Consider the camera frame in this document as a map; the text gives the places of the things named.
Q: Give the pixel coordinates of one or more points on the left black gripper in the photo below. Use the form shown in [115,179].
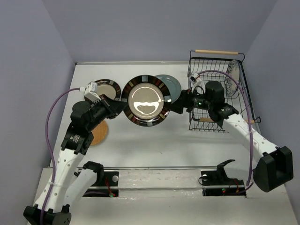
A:
[114,107]

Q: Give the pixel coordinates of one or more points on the black rimmed plate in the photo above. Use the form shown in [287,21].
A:
[109,88]
[148,100]

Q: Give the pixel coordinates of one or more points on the black wire dish rack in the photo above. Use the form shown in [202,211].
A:
[212,69]

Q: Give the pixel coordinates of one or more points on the orange woven coaster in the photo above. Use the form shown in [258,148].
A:
[99,133]

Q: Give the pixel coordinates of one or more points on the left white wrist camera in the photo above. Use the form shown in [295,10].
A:
[90,92]

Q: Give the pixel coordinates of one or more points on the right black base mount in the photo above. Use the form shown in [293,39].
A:
[217,183]

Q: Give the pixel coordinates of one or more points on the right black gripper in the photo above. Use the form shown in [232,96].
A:
[184,100]

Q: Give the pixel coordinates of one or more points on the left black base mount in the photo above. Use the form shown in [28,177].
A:
[106,187]

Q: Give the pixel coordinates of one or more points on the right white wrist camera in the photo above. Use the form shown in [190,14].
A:
[195,81]

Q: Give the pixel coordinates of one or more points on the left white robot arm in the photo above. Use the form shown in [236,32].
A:
[53,207]

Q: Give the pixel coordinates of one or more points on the blue floral plate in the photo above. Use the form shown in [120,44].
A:
[231,81]

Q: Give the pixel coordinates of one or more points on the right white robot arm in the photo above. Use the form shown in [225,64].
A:
[270,166]

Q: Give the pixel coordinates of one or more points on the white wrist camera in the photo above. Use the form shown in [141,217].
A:
[90,92]
[195,81]

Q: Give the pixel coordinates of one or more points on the teal plate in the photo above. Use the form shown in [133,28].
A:
[172,84]

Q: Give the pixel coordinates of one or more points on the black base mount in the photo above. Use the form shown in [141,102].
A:
[217,183]
[106,187]

